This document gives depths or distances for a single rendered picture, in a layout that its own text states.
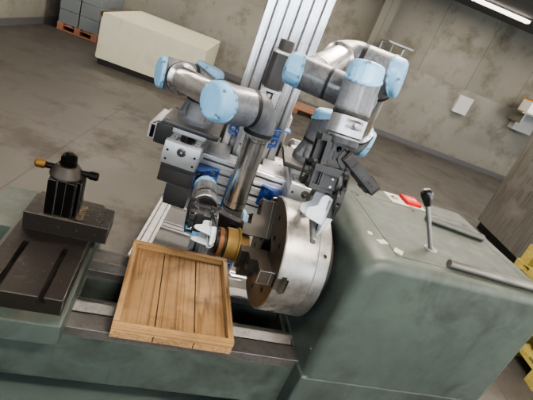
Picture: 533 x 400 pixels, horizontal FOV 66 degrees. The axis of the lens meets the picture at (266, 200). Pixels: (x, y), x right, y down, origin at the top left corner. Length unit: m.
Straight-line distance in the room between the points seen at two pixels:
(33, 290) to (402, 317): 0.85
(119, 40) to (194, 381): 6.28
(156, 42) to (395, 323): 6.25
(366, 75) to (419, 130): 9.59
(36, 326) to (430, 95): 9.77
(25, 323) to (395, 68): 1.13
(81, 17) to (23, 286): 8.00
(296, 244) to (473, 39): 9.61
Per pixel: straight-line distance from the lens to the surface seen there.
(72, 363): 1.19
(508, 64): 10.86
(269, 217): 1.13
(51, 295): 1.01
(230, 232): 1.08
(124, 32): 7.05
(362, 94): 0.83
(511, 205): 6.18
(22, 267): 1.08
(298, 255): 1.01
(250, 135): 1.29
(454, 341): 1.25
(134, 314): 1.12
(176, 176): 1.63
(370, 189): 0.89
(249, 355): 1.16
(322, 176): 0.82
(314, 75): 0.94
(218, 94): 1.19
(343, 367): 1.18
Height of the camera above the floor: 1.65
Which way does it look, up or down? 24 degrees down
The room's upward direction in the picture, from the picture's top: 22 degrees clockwise
